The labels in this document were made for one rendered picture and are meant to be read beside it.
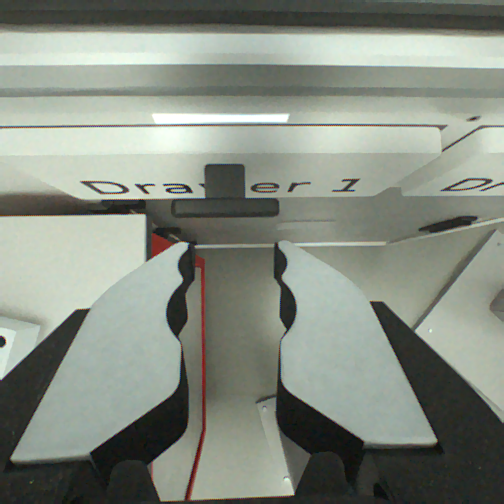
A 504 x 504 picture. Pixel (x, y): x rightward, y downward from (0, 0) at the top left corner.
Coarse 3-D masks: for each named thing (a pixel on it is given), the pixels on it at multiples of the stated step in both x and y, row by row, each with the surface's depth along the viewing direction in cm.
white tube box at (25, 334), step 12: (0, 324) 31; (12, 324) 32; (24, 324) 33; (36, 324) 34; (0, 336) 31; (12, 336) 30; (24, 336) 32; (36, 336) 34; (0, 348) 30; (12, 348) 30; (24, 348) 32; (0, 360) 31; (12, 360) 31; (0, 372) 30
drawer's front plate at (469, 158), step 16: (496, 128) 20; (464, 144) 21; (480, 144) 20; (496, 144) 20; (432, 160) 25; (448, 160) 23; (464, 160) 21; (480, 160) 21; (496, 160) 21; (416, 176) 27; (432, 176) 25; (448, 176) 25; (464, 176) 25; (480, 176) 25; (496, 176) 25; (416, 192) 29; (432, 192) 29; (448, 192) 29; (464, 192) 30; (480, 192) 30; (496, 192) 30
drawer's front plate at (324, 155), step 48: (0, 144) 19; (48, 144) 19; (96, 144) 19; (144, 144) 19; (192, 144) 19; (240, 144) 19; (288, 144) 19; (336, 144) 19; (384, 144) 19; (432, 144) 20; (96, 192) 27; (288, 192) 28; (336, 192) 29
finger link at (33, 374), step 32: (64, 320) 8; (32, 352) 7; (64, 352) 7; (0, 384) 6; (32, 384) 6; (0, 416) 5; (32, 416) 6; (0, 448) 5; (0, 480) 5; (32, 480) 5; (64, 480) 5; (96, 480) 5
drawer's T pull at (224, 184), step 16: (208, 176) 21; (224, 176) 21; (240, 176) 21; (208, 192) 21; (224, 192) 21; (240, 192) 21; (176, 208) 20; (192, 208) 20; (208, 208) 20; (224, 208) 20; (240, 208) 20; (256, 208) 20; (272, 208) 20
